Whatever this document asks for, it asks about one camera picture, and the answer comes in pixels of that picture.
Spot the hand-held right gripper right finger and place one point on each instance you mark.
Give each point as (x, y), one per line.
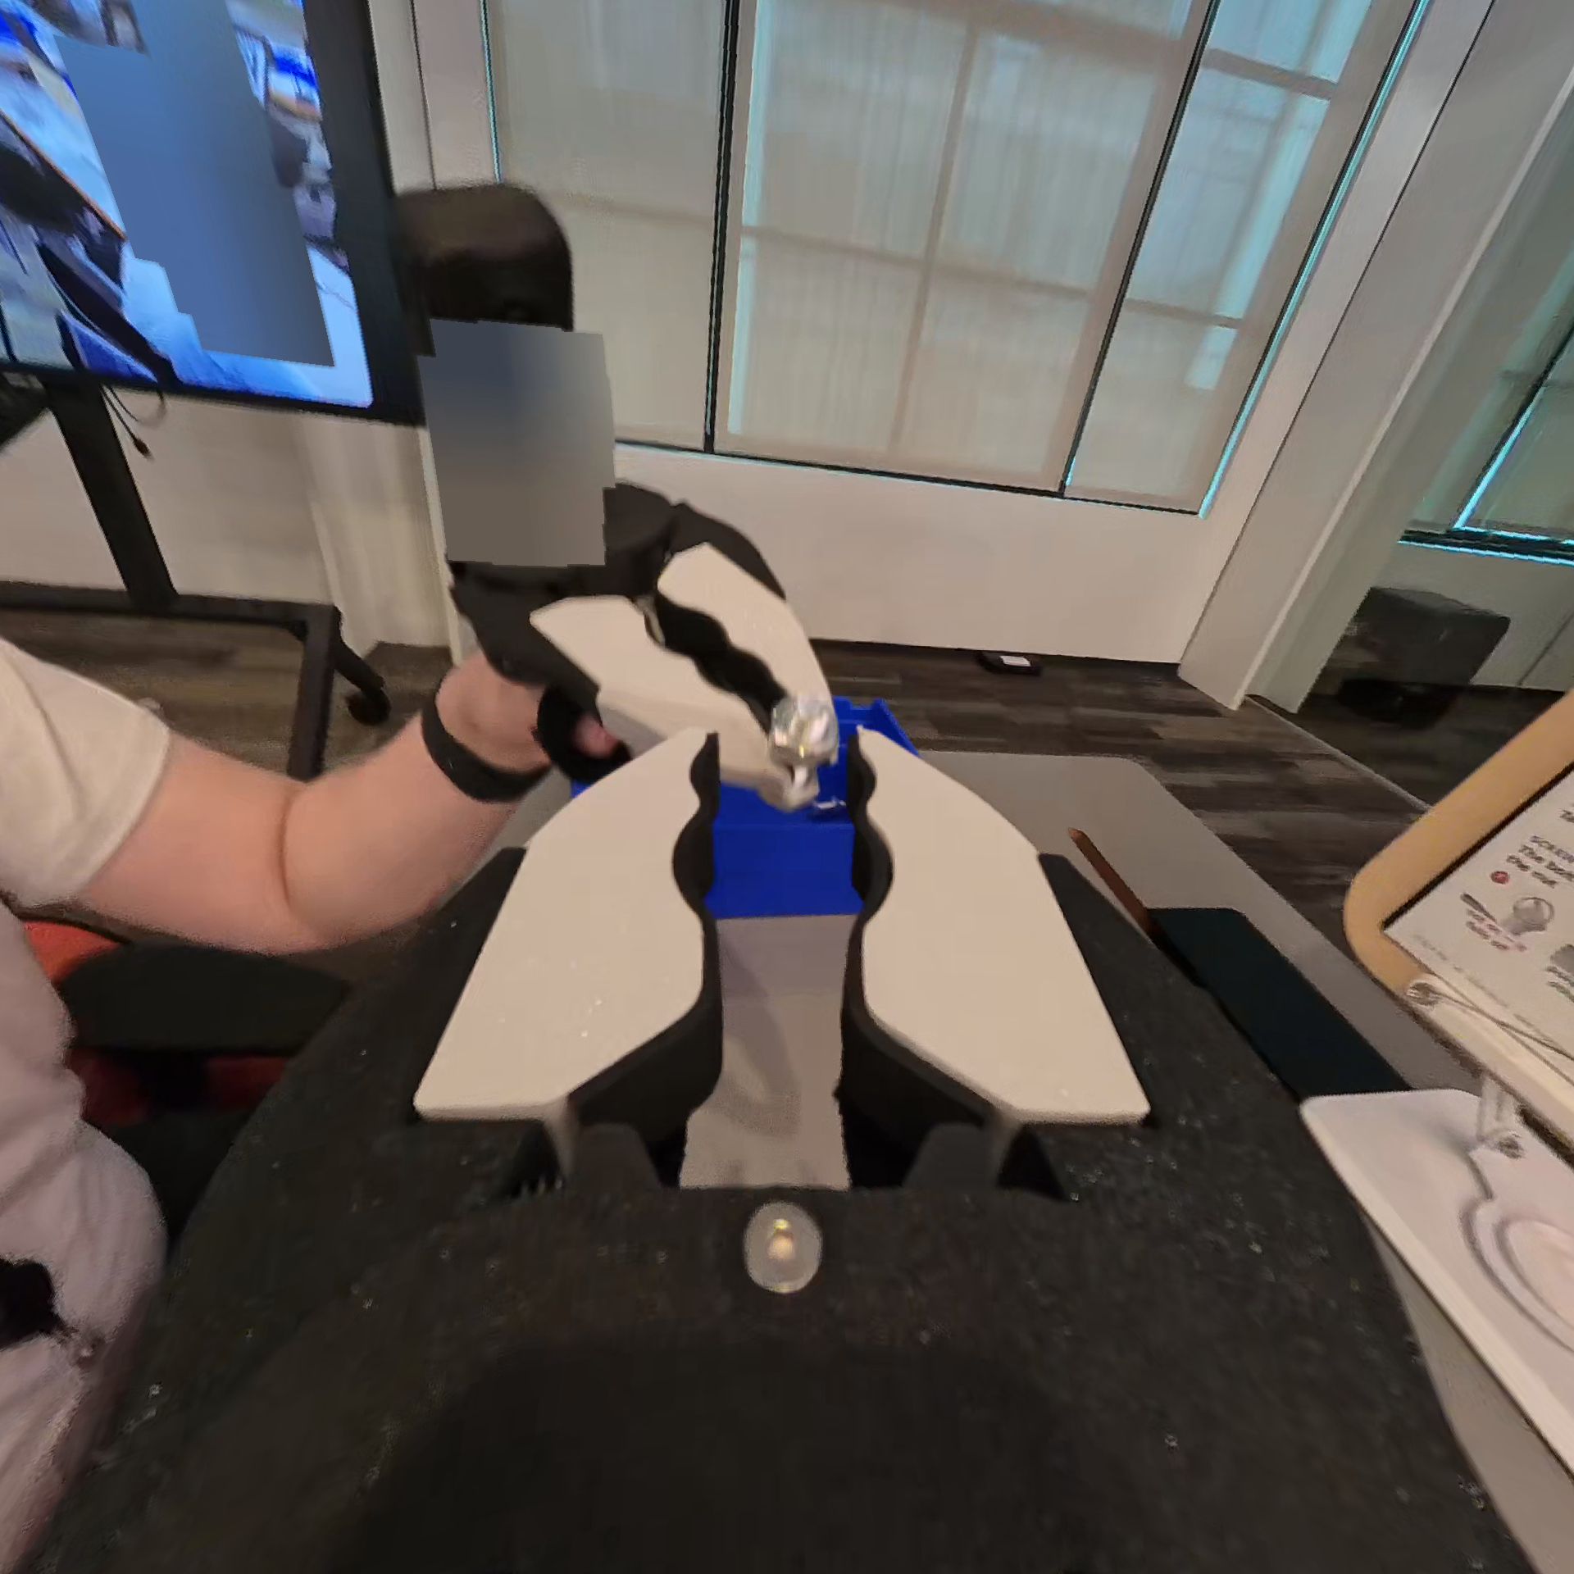
(998, 983)

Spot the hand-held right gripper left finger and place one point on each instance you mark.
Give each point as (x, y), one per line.
(567, 983)

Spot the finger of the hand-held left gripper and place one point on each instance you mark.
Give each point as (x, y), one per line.
(751, 627)
(640, 676)

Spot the silver hex bolt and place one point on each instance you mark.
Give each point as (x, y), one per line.
(801, 738)

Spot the blue plastic bin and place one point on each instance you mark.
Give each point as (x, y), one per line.
(788, 873)

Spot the person's left forearm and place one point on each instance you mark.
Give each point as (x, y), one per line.
(273, 849)

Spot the person's left hand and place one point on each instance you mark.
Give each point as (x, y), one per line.
(518, 725)

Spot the black wristwatch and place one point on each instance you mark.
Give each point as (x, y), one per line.
(470, 762)

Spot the black floor box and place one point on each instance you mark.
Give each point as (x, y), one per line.
(1007, 661)

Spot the black phone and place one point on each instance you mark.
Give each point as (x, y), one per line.
(1281, 997)

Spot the large window with blinds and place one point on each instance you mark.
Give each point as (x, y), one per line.
(936, 245)

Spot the orange cloth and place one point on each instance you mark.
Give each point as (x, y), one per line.
(125, 1083)

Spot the black screen stand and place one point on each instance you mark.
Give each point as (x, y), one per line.
(125, 528)

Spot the instruction poster board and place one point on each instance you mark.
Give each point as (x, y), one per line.
(1478, 910)

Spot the white board stand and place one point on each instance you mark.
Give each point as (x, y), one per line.
(1440, 1205)

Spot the dark storage box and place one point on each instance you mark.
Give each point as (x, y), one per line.
(1416, 652)

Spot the glass partition window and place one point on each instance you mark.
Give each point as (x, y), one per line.
(1513, 442)

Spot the wall screen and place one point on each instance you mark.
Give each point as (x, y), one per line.
(370, 196)

